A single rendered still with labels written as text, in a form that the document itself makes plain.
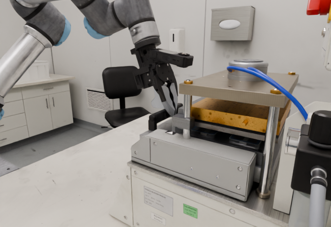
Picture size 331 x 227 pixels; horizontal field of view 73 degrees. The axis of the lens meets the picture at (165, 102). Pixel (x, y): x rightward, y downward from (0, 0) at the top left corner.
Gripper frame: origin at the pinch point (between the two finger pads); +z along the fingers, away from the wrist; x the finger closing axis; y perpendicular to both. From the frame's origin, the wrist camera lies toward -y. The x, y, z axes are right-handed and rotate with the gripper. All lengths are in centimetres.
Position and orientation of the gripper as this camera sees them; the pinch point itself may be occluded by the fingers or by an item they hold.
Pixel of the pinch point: (174, 112)
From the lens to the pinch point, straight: 60.6
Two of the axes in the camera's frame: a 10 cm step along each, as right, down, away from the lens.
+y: -7.9, 2.0, 5.9
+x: -5.5, 2.2, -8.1
